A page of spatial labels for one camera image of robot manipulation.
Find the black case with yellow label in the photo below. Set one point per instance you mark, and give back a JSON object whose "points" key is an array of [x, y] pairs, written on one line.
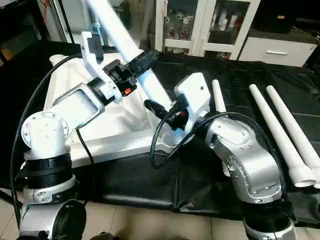
{"points": [[275, 17]]}

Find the black table mat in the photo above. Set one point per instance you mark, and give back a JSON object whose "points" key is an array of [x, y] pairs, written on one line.
{"points": [[130, 185]]}

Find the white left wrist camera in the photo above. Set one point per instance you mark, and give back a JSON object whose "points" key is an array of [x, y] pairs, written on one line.
{"points": [[92, 55]]}

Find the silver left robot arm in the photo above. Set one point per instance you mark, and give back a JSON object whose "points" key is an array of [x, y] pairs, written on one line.
{"points": [[47, 135]]}

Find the white plastic table top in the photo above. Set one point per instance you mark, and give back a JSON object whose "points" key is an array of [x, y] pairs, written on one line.
{"points": [[115, 130]]}

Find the white drawer unit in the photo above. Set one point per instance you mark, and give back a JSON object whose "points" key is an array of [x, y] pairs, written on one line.
{"points": [[280, 52]]}

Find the white plastic table leg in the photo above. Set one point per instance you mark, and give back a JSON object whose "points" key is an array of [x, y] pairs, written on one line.
{"points": [[275, 130], [117, 30], [295, 130], [219, 95]]}

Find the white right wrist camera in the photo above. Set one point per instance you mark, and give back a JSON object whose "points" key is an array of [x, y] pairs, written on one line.
{"points": [[195, 97]]}

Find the white glass door cabinet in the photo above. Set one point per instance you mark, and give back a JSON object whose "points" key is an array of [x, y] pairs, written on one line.
{"points": [[200, 30]]}

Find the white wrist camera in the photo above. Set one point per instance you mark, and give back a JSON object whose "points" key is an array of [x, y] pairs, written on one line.
{"points": [[92, 55], [195, 97]]}

